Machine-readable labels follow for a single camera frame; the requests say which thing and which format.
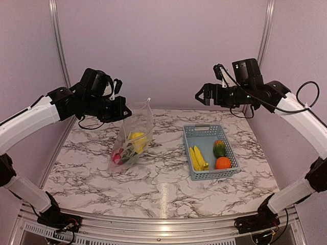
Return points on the green orange mango toy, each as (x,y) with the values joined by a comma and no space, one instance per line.
(219,149)

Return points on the grey plastic basket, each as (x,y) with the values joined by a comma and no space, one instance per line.
(204,136)

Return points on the orange toy fruit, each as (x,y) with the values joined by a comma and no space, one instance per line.
(223,163)

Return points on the clear zip top bag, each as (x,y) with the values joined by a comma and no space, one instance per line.
(141,120)

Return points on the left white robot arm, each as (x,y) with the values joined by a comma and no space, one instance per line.
(96,94)

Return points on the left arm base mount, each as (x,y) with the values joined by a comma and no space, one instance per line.
(53,217)

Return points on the red apple toy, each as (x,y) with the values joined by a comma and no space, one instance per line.
(116,158)

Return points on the aluminium front rail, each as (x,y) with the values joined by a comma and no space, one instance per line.
(106,229)

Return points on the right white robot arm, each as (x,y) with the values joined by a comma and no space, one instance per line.
(247,87)

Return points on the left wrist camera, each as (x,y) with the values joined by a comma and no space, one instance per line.
(113,89)

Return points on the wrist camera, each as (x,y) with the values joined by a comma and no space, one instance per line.
(221,75)
(113,89)

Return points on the aluminium frame post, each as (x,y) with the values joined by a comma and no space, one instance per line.
(267,28)
(58,41)

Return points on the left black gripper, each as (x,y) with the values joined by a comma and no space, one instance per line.
(119,112)

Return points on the left aluminium frame post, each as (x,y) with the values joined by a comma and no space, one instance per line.
(58,41)

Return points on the yellow bell pepper toy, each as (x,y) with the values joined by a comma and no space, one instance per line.
(139,141)

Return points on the yellow banana toy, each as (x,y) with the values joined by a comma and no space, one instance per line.
(198,162)

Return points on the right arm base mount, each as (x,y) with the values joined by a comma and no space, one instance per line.
(255,222)

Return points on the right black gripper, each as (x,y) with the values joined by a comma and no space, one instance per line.
(207,88)

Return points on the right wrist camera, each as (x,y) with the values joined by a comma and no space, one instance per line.
(221,75)

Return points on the right aluminium frame post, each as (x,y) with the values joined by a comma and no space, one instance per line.
(267,28)

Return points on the green bell pepper toy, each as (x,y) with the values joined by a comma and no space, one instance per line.
(127,154)

